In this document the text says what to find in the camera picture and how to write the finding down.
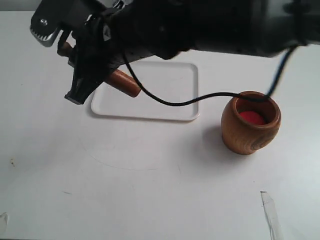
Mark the black cable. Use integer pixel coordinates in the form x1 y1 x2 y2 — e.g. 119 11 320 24
119 44 301 107

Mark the brown wooden mortar bowl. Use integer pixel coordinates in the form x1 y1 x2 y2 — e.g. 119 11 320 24
221 97 281 155

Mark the brown wooden pestle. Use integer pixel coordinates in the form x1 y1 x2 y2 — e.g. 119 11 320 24
57 42 141 98

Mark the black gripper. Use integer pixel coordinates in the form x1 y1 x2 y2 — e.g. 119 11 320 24
29 0 180 105

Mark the white plastic tray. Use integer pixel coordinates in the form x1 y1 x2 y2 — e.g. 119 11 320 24
90 60 201 123

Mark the red object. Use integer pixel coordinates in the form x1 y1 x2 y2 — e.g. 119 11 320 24
239 111 266 125

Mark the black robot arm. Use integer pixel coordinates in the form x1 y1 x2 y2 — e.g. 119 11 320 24
30 0 320 105

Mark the clear tape strip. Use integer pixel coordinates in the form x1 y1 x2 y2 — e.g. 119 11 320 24
260 191 284 240

